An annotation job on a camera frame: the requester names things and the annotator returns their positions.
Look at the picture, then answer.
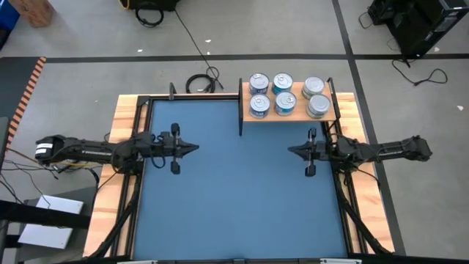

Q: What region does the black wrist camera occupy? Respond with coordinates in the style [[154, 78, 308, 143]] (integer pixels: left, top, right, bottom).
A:
[[159, 131, 173, 157], [314, 141, 330, 161]]

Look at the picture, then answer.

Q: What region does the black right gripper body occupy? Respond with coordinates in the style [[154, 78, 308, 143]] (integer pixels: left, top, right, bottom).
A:
[[305, 128, 317, 177]]

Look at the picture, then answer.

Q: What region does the black mat orange striped edge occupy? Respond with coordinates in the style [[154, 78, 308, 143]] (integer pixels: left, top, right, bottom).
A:
[[0, 56, 48, 147]]

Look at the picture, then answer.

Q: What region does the black computer tower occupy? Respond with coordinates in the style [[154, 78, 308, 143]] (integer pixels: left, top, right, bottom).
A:
[[368, 0, 469, 59]]

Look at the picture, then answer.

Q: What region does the blue plastic bin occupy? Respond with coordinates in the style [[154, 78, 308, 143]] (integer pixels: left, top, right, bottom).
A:
[[0, 0, 21, 32]]

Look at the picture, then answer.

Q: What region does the wooden shelf black frame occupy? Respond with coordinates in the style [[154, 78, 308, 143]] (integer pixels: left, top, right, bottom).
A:
[[237, 76, 342, 137]]

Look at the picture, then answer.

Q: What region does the long black floor cable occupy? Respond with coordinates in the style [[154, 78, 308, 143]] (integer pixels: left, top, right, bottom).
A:
[[174, 7, 224, 91]]

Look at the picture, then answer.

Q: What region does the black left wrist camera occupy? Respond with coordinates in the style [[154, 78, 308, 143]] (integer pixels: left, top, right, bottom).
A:
[[159, 131, 173, 157]]

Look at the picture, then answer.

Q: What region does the black rig frame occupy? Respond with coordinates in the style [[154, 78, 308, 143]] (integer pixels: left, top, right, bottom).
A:
[[82, 93, 395, 264]]

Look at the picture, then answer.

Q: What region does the looped black cable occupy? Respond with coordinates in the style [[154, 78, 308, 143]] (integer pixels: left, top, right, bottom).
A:
[[134, 7, 165, 29]]

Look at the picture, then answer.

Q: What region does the black equipment box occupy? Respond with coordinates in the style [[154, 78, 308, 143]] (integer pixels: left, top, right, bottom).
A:
[[128, 0, 181, 11]]

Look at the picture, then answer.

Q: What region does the green Bumble Bee tuna can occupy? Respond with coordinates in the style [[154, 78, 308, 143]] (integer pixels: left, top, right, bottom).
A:
[[302, 76, 326, 98], [306, 94, 331, 116]]

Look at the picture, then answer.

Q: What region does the white flat board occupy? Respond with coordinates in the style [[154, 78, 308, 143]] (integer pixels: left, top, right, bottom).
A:
[[17, 194, 84, 250]]

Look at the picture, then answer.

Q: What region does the brown cardboard box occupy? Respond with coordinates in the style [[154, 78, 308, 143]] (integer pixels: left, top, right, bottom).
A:
[[10, 0, 56, 29]]

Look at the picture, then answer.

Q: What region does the coiled black cable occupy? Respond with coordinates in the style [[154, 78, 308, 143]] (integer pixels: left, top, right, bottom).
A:
[[185, 73, 217, 95]]

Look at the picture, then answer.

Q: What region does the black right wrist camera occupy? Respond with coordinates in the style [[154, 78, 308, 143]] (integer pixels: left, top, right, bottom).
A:
[[314, 141, 330, 161]]

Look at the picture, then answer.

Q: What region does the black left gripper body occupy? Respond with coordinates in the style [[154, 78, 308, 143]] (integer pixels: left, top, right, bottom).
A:
[[170, 122, 184, 175]]

